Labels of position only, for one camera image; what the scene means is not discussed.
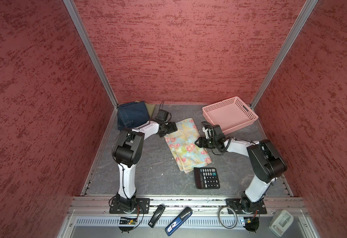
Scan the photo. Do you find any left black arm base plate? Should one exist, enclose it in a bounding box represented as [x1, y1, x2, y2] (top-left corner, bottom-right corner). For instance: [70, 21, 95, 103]
[109, 198, 150, 214]

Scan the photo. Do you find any black desk calculator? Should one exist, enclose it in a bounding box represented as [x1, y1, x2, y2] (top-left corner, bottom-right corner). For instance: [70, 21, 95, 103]
[193, 168, 220, 189]

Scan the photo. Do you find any pink plastic basket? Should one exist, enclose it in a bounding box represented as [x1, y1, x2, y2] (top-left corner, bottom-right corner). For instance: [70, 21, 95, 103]
[202, 97, 259, 134]

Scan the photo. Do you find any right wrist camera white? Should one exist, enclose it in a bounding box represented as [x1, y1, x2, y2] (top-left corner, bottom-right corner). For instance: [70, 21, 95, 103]
[202, 127, 211, 139]

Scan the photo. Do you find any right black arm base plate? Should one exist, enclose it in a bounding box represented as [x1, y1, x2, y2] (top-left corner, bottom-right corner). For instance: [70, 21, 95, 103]
[226, 198, 267, 215]

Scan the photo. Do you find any grey plastic dispenser box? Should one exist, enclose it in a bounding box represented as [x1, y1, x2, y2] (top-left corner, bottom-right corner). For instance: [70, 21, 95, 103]
[268, 209, 294, 237]

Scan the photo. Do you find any grey coiled cable ring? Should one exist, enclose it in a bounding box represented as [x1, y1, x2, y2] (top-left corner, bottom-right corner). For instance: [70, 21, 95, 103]
[218, 206, 239, 230]

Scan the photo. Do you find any right small circuit board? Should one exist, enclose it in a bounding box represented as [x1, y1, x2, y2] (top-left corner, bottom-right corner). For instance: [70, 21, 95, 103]
[244, 217, 260, 233]

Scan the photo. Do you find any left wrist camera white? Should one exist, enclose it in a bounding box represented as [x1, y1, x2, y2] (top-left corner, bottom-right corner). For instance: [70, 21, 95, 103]
[154, 109, 172, 123]

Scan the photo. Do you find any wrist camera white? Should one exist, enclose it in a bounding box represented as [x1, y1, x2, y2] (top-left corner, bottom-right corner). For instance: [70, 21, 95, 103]
[202, 127, 211, 139]
[154, 109, 172, 123]

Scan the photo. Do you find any blue denim skirt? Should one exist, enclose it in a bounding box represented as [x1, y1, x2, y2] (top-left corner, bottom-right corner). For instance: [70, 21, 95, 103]
[118, 102, 150, 131]

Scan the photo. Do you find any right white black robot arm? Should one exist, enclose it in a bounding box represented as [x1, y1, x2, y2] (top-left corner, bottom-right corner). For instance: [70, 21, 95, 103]
[194, 122, 288, 214]

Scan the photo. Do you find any pastel patterned cloth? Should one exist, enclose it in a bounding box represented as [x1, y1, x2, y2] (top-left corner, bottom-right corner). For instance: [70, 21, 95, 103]
[164, 118, 212, 174]

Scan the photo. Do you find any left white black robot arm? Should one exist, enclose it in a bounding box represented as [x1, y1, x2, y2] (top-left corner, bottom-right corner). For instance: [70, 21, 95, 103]
[112, 121, 177, 213]

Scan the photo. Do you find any small circuit board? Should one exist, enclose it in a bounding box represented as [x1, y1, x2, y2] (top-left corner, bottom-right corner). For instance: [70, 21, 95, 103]
[244, 217, 260, 233]
[119, 217, 138, 226]

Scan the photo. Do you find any blue black stapler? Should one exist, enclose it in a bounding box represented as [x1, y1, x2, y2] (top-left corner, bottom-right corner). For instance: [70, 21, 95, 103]
[165, 207, 192, 236]

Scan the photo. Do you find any olive green skirt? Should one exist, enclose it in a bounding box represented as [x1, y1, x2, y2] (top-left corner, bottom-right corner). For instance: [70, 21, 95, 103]
[145, 103, 156, 118]

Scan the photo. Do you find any left small circuit board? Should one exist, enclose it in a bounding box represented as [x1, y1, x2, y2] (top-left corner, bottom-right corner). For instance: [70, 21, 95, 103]
[119, 217, 138, 226]

